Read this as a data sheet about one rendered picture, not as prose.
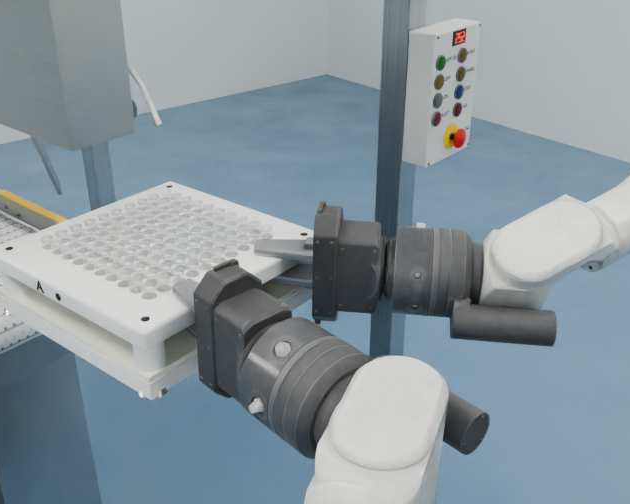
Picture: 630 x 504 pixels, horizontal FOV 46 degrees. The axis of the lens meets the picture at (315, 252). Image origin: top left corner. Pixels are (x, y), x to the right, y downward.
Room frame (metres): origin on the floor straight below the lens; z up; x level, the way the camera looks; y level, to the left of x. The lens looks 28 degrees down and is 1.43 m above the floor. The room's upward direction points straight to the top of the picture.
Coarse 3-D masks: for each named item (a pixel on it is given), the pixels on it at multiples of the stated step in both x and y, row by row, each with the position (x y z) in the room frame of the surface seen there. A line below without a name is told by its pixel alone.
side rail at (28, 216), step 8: (0, 200) 1.18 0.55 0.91; (8, 200) 1.16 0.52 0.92; (0, 208) 1.19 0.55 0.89; (8, 208) 1.17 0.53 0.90; (16, 208) 1.15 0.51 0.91; (24, 208) 1.13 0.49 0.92; (16, 216) 1.15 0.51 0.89; (24, 216) 1.14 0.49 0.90; (32, 216) 1.12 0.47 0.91; (40, 216) 1.10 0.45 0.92; (32, 224) 1.12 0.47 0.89; (40, 224) 1.10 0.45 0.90; (48, 224) 1.09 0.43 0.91
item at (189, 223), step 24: (144, 216) 0.74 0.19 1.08; (168, 216) 0.73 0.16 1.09; (192, 216) 0.73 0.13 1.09; (72, 240) 0.67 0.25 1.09; (96, 240) 0.67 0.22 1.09; (120, 240) 0.67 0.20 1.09; (144, 240) 0.68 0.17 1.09; (168, 240) 0.67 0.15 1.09; (192, 240) 0.67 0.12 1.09; (216, 240) 0.67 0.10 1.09; (120, 264) 0.62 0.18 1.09; (144, 264) 0.63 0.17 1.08; (168, 264) 0.62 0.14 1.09
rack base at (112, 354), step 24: (0, 288) 0.67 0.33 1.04; (264, 288) 0.67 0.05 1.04; (288, 288) 0.67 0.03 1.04; (24, 312) 0.63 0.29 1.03; (48, 312) 0.62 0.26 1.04; (72, 312) 0.62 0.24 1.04; (48, 336) 0.61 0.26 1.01; (72, 336) 0.58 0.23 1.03; (96, 336) 0.58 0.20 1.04; (192, 336) 0.58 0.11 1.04; (96, 360) 0.56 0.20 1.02; (120, 360) 0.54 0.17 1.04; (168, 360) 0.54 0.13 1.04; (192, 360) 0.55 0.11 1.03; (144, 384) 0.52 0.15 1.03; (168, 384) 0.53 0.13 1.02
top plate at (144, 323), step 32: (160, 192) 0.82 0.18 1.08; (192, 192) 0.82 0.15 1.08; (64, 224) 0.73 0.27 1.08; (288, 224) 0.73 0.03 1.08; (0, 256) 0.65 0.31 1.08; (32, 256) 0.65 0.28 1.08; (256, 256) 0.65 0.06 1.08; (32, 288) 0.62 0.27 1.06; (64, 288) 0.59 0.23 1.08; (96, 288) 0.59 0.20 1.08; (128, 288) 0.59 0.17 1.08; (96, 320) 0.55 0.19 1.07; (128, 320) 0.53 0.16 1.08; (160, 320) 0.53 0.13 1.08; (192, 320) 0.55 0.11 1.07
